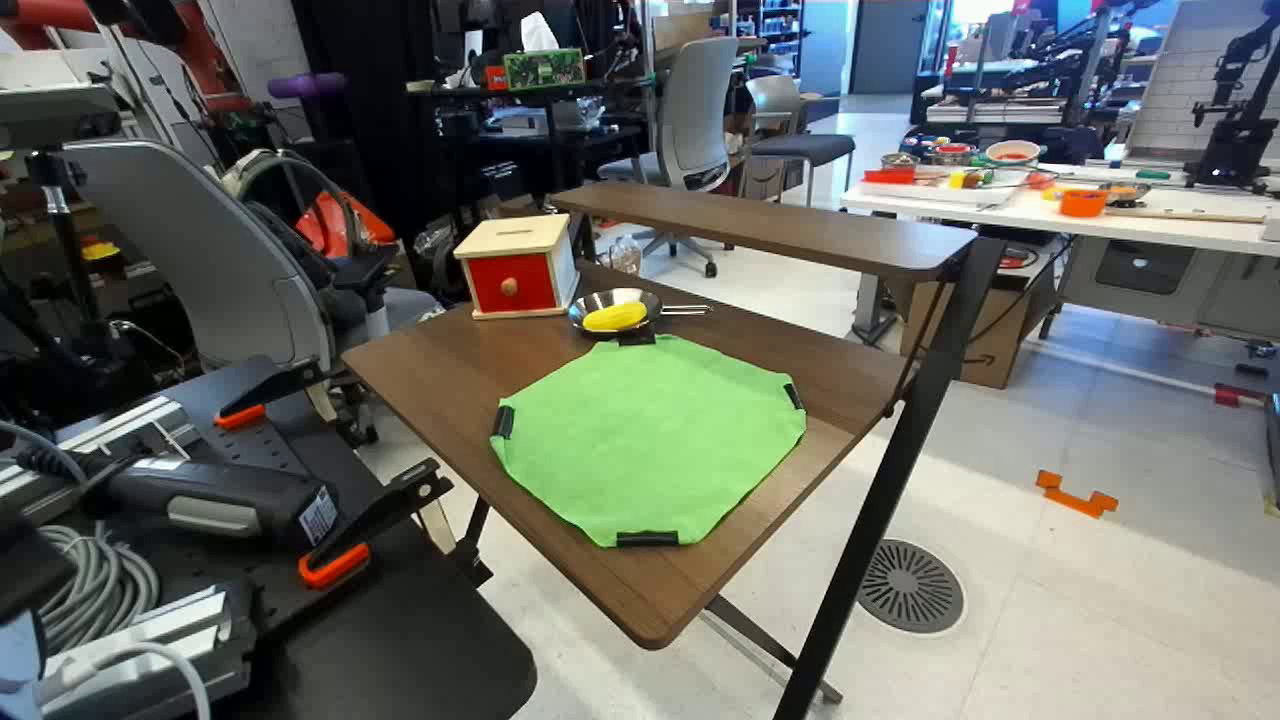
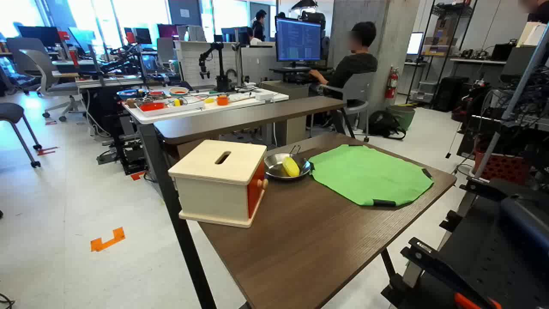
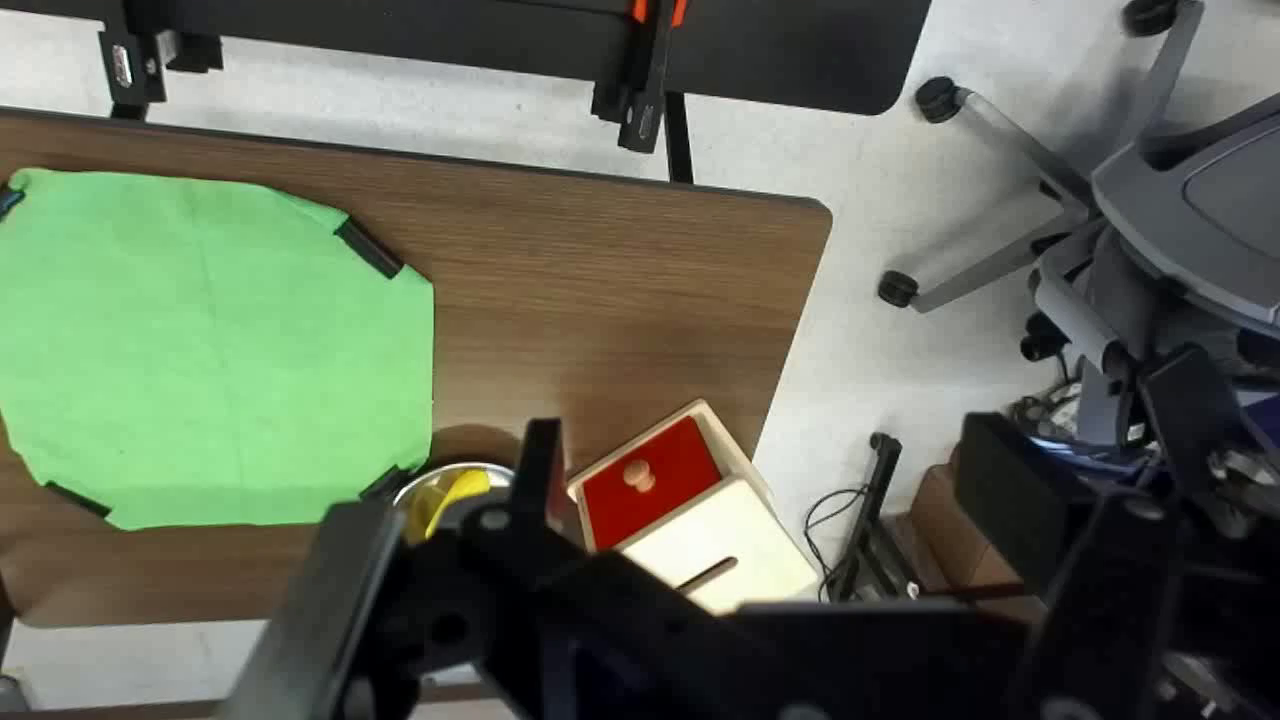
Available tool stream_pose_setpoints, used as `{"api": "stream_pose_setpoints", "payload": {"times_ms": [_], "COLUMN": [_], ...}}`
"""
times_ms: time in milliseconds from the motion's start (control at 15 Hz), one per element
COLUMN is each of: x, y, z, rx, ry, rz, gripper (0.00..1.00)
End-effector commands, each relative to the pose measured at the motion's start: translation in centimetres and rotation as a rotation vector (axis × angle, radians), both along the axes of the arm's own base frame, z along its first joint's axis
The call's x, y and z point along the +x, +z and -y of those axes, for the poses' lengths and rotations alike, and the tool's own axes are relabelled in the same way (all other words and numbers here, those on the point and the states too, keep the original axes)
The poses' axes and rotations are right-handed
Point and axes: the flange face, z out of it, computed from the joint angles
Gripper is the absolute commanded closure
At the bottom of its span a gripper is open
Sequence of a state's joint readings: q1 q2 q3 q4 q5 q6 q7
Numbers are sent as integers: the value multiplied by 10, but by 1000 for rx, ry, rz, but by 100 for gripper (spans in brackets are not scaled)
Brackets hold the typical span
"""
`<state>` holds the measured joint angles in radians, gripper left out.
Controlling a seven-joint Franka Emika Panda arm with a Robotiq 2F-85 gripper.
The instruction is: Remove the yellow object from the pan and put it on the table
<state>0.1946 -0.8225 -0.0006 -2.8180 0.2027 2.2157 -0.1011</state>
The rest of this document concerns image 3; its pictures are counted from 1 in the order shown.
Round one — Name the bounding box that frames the silver metal pan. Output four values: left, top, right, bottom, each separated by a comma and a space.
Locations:
386, 455, 525, 551

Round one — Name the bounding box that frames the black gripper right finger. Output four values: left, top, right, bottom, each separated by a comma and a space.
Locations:
954, 408, 1112, 597

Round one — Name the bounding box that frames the black metal stand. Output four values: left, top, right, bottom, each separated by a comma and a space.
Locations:
825, 429, 913, 605

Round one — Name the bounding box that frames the black cable loop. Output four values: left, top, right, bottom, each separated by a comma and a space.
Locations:
800, 484, 870, 605

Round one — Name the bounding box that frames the wooden box with red side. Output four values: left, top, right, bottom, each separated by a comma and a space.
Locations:
563, 394, 827, 621

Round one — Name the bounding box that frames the brown cardboard box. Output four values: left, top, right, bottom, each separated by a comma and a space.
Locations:
913, 461, 1014, 591

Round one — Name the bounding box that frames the black clamp with orange handle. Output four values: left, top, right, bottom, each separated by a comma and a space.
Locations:
587, 0, 696, 156

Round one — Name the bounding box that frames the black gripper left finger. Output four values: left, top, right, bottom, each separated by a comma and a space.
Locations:
507, 417, 566, 538

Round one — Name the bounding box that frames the green cloth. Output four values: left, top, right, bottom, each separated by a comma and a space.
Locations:
0, 165, 438, 535

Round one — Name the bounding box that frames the grey office chair with castors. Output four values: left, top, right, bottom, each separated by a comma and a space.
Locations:
870, 0, 1280, 403

